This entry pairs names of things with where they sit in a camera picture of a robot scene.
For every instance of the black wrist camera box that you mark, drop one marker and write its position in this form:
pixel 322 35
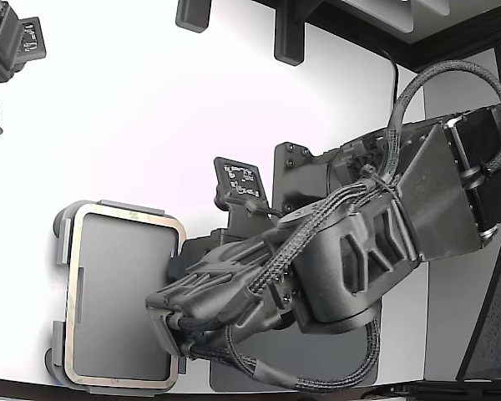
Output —
pixel 163 330

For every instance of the black rubber mat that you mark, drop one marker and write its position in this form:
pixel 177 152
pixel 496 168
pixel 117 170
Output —
pixel 229 376

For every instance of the thin rectangular metal frame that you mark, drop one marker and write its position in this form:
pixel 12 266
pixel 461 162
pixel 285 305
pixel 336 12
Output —
pixel 72 250

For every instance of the dark idle gripper assembly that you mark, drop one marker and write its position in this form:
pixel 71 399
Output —
pixel 0 62

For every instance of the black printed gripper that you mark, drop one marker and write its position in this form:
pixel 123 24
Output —
pixel 350 271

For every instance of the black six-joint robot arm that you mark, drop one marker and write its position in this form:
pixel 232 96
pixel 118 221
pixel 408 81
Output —
pixel 434 188

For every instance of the dark enclosure frame beam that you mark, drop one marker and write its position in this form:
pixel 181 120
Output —
pixel 442 46

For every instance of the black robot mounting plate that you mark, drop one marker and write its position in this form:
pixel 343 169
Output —
pixel 292 175

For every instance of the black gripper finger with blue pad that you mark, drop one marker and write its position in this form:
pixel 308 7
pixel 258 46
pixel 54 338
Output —
pixel 192 255
pixel 217 280

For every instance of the grey holder with black legs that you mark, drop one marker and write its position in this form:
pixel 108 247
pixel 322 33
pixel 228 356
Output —
pixel 121 292

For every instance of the black labelled camera module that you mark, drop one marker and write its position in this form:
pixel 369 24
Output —
pixel 33 37
pixel 242 179

